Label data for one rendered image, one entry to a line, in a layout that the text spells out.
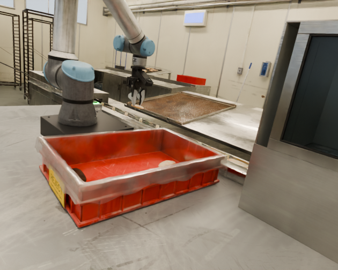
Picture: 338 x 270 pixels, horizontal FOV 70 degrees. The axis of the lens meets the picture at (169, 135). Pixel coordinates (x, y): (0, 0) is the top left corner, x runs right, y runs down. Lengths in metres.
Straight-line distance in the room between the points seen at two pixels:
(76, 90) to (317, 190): 0.82
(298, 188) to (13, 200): 0.66
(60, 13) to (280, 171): 0.94
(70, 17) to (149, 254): 0.90
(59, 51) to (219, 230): 0.88
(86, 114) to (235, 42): 4.64
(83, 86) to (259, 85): 4.31
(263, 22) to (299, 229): 4.74
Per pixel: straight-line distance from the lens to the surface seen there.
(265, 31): 5.15
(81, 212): 0.55
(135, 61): 1.33
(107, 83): 5.70
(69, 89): 0.99
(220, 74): 5.49
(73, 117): 1.00
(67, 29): 1.10
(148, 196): 0.63
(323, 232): 0.66
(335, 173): 0.61
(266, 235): 0.66
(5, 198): 0.70
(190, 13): 6.19
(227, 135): 1.15
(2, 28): 8.21
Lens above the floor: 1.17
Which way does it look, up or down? 16 degrees down
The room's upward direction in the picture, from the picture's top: 8 degrees clockwise
